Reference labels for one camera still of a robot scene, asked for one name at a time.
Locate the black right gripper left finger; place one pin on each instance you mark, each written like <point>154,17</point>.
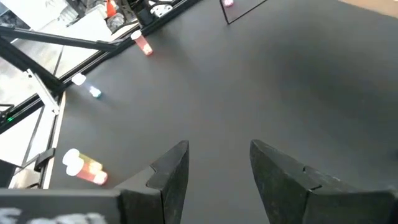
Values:
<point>164,193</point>

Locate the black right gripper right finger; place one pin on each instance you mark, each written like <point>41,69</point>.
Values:
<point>292,196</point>

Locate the red medicine bottle white cap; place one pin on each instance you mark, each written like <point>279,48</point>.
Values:
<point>90,175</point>
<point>142,43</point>

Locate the yellow medicine bottle white cap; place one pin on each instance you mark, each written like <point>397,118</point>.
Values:
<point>71,155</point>

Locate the teal medicine bottle white cap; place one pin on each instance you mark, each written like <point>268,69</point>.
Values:
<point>95,92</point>

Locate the pink medicine bottle white cap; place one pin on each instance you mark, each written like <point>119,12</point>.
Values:
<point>228,2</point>

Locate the wooden shelf black legs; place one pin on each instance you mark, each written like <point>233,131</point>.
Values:
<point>373,6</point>

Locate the orange object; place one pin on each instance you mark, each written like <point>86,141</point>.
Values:
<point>110,7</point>

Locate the white frame bracket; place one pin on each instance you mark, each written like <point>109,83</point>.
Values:
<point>43,90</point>

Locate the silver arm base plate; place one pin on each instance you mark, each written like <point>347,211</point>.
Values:
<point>160,9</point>

